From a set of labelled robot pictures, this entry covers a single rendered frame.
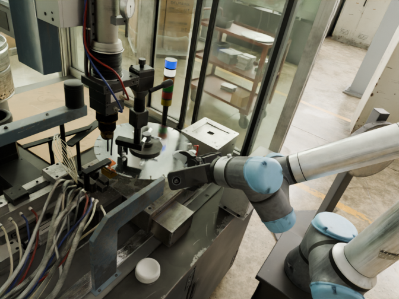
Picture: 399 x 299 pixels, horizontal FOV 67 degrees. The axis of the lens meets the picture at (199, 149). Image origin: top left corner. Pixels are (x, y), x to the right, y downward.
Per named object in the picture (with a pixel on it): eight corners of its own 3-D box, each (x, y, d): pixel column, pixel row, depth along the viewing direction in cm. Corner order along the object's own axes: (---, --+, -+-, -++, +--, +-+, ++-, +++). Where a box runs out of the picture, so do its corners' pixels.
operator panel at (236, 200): (250, 172, 134) (260, 145, 126) (273, 184, 130) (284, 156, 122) (218, 206, 114) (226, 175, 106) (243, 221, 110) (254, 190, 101)
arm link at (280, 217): (297, 199, 75) (279, 165, 72) (299, 232, 66) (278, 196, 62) (268, 207, 79) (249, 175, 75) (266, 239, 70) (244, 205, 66)
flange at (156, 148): (162, 158, 99) (163, 151, 98) (127, 155, 97) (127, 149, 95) (161, 139, 108) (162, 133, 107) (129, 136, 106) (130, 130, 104)
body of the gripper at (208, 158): (212, 177, 87) (241, 180, 77) (188, 185, 82) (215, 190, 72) (208, 151, 86) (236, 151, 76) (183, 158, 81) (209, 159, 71)
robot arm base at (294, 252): (336, 269, 99) (350, 250, 94) (324, 304, 88) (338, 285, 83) (293, 243, 105) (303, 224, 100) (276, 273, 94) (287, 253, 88)
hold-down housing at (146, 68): (140, 119, 92) (145, 54, 81) (150, 127, 90) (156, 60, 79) (125, 124, 88) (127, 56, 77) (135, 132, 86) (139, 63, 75)
